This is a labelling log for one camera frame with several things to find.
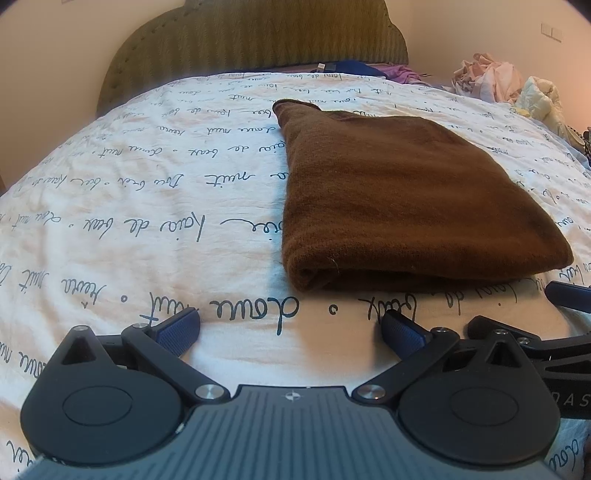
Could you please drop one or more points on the blue cloth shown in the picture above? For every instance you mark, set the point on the blue cloth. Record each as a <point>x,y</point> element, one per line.
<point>351,67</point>

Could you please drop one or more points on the purple cloth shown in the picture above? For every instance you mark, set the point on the purple cloth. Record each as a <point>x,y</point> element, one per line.
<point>397,73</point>

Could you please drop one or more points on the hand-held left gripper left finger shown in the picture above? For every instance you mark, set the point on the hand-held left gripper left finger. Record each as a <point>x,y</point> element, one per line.
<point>180,332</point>

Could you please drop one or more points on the cream quilted jacket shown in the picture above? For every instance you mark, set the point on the cream quilted jacket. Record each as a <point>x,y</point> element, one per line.
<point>540,99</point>

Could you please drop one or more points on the pile of pink clothes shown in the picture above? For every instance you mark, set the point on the pile of pink clothes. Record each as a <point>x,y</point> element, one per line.
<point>489,76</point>

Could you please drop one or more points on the white script-printed blanket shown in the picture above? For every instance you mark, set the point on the white script-printed blanket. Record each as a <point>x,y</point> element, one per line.
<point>138,184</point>

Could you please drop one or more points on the white light switch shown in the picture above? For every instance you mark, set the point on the white light switch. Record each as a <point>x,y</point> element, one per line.
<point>557,33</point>
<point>546,29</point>

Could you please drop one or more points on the lavender bed sheet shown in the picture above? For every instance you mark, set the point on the lavender bed sheet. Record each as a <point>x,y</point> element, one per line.
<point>434,82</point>

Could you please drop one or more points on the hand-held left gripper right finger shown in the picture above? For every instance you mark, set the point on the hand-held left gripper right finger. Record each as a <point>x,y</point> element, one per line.
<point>401,334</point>

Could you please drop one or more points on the brown sweater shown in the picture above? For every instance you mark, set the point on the brown sweater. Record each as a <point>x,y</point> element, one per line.
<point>406,194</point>

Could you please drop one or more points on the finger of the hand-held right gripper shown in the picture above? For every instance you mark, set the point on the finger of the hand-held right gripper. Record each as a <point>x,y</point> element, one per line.
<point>482,325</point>
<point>568,295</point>

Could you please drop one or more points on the green padded headboard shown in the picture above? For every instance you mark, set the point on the green padded headboard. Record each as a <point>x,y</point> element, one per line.
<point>254,37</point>

